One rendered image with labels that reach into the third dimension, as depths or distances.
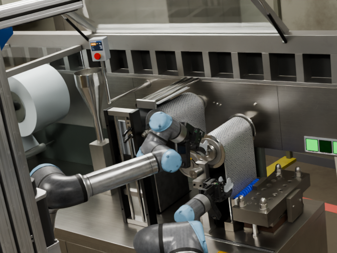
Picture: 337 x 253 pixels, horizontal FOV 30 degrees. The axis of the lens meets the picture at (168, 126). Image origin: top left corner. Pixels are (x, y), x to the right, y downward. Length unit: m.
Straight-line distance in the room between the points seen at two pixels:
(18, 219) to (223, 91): 1.48
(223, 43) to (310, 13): 2.34
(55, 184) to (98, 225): 0.87
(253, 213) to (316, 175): 2.75
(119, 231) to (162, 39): 0.91
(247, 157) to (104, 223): 0.72
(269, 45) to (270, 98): 0.23
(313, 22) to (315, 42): 2.48
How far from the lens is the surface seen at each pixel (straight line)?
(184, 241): 1.98
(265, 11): 2.51
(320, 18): 5.01
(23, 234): 1.62
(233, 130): 2.63
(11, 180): 1.57
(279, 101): 2.72
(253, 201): 2.61
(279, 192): 2.67
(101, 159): 3.10
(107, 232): 2.83
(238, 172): 2.67
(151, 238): 2.01
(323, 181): 5.14
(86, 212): 3.04
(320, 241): 2.89
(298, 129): 2.72
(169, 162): 2.13
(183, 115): 2.70
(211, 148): 2.53
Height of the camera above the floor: 2.20
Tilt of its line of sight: 19 degrees down
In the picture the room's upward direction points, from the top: 8 degrees counter-clockwise
